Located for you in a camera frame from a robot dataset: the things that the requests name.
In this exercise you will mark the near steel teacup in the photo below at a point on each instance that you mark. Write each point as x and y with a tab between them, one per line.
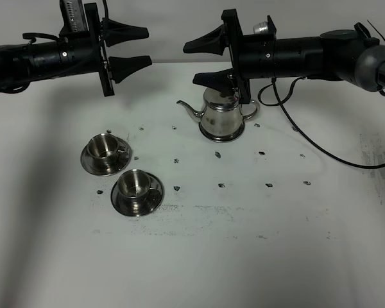
134	185

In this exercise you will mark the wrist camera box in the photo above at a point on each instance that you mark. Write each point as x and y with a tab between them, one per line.
73	16
266	29

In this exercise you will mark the stainless steel teapot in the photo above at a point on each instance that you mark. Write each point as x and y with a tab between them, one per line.
219	112

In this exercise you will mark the far steel saucer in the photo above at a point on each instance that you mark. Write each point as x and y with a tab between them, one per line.
92	167

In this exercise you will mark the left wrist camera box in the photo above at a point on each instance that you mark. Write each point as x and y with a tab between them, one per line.
73	16

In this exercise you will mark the right robot arm black grey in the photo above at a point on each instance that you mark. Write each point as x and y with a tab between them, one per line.
339	55

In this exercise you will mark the near steel saucer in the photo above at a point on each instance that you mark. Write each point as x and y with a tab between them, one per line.
139	208

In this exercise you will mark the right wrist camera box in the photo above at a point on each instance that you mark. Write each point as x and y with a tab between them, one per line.
266	29

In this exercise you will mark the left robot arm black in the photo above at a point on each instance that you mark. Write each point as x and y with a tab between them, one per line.
79	48

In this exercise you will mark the far steel teacup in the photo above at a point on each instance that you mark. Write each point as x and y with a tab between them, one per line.
106	149

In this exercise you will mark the steel teacup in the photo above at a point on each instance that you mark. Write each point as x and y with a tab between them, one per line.
134	185
106	149

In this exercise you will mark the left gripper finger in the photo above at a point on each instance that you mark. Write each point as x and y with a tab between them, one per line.
114	33
122	68

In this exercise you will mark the right gripper body black plate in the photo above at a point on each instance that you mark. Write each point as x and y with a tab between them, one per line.
235	42

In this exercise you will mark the left gripper body black plate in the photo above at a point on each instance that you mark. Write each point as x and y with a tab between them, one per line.
96	27

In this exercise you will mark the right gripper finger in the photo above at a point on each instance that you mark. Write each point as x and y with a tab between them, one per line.
219	81
213	43

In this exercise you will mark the teapot steel saucer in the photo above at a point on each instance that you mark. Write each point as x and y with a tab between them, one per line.
222	135

